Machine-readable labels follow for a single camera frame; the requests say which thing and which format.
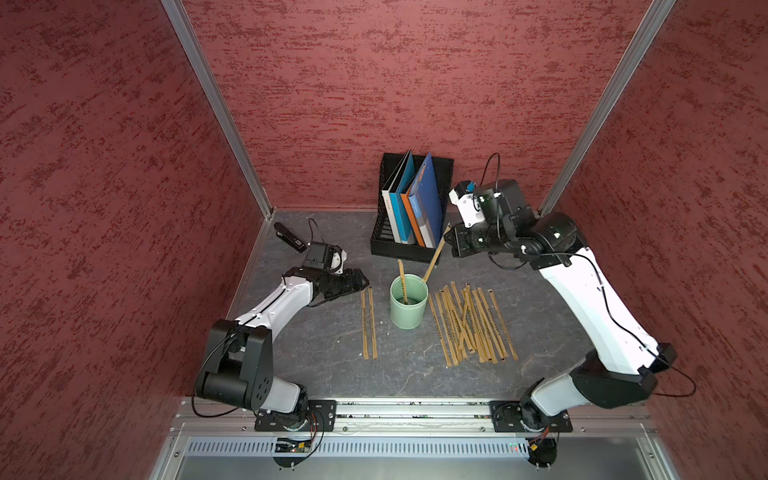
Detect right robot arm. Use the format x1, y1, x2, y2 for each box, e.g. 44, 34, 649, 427
445, 212, 676, 431

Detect aluminium front rail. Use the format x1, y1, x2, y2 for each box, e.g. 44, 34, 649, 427
170, 397, 659, 438

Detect black stapler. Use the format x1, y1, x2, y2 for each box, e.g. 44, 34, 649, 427
274, 222, 307, 253

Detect paper straw twelfth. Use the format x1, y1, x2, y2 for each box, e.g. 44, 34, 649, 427
422, 223, 451, 284

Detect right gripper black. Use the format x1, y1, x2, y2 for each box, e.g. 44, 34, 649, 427
445, 219, 513, 255

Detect green metal cup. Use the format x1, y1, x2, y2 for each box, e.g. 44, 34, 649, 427
389, 274, 429, 330

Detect orange book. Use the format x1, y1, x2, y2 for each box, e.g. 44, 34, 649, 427
401, 177, 425, 247

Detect teal book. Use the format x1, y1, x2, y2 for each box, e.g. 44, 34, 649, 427
393, 150, 415, 244

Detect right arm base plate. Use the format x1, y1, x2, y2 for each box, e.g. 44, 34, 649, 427
488, 401, 573, 435

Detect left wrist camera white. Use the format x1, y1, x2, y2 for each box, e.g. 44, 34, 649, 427
328, 245, 347, 275

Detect paper straw eleventh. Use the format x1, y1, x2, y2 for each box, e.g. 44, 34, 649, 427
448, 282, 475, 357

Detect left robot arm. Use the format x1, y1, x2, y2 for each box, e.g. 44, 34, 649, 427
191, 242, 369, 430

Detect blue folder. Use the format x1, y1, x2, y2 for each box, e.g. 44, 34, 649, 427
414, 153, 442, 248

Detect black mesh file holder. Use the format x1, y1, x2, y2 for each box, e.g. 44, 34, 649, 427
370, 153, 454, 263

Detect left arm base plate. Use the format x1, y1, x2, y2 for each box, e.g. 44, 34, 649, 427
254, 399, 338, 433

